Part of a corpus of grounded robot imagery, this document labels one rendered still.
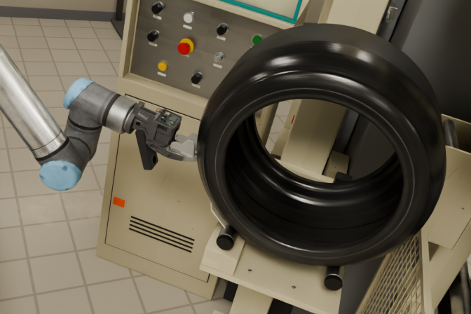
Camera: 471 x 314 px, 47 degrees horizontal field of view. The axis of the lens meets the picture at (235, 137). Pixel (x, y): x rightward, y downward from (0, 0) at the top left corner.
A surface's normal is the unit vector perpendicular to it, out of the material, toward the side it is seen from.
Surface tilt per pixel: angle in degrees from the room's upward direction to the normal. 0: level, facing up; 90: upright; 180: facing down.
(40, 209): 0
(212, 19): 90
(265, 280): 0
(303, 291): 0
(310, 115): 90
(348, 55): 16
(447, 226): 90
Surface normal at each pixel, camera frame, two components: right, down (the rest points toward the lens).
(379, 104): -0.17, 0.33
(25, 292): 0.22, -0.82
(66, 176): 0.00, 0.58
